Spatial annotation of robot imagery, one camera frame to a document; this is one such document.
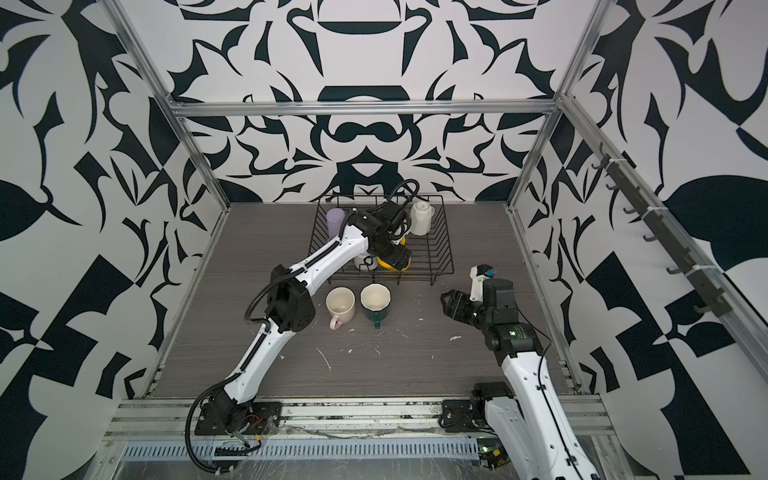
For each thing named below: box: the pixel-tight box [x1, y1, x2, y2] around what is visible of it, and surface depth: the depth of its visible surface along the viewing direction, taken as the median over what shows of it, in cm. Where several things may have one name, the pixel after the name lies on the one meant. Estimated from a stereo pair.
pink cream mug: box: [325, 286, 356, 331], surface depth 87 cm
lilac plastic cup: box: [326, 208, 346, 238], surface depth 98 cm
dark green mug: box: [360, 282, 392, 329], surface depth 87 cm
